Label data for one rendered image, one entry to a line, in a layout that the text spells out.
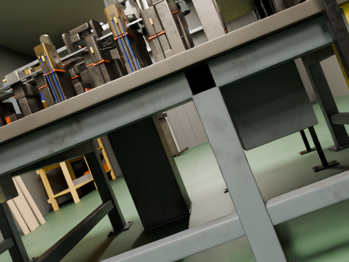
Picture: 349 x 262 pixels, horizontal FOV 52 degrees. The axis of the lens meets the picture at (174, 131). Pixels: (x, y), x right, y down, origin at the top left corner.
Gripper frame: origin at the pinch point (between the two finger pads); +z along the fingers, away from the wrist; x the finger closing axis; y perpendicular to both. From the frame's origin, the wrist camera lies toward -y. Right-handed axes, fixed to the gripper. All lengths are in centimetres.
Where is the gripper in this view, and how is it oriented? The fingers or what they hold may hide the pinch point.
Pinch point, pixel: (139, 17)
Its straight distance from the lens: 163.5
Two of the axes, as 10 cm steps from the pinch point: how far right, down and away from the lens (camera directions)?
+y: -9.0, 3.7, 2.3
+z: 3.8, 9.2, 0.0
